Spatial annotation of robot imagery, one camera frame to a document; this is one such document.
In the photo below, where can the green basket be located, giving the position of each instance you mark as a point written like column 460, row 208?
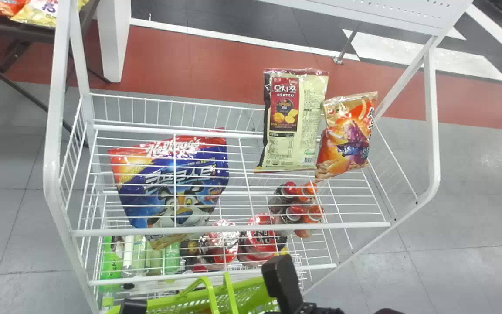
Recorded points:
column 216, row 301

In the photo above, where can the red noodle cup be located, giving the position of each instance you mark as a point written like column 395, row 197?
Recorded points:
column 262, row 242
column 220, row 246

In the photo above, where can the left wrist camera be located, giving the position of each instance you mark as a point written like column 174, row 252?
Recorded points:
column 132, row 307

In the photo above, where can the green bottle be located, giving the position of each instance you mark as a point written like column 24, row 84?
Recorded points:
column 171, row 258
column 110, row 264

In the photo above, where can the blue cereal bag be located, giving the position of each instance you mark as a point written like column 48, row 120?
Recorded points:
column 168, row 183

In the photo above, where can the orange snack packet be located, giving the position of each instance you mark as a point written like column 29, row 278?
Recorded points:
column 347, row 139

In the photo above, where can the dark bottle with red cap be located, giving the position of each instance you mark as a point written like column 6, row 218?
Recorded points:
column 290, row 217
column 282, row 197

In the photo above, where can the beige snack packet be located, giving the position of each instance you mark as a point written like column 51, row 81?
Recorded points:
column 292, row 131

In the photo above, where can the yellow snack packet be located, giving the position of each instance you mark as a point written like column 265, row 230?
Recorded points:
column 37, row 12

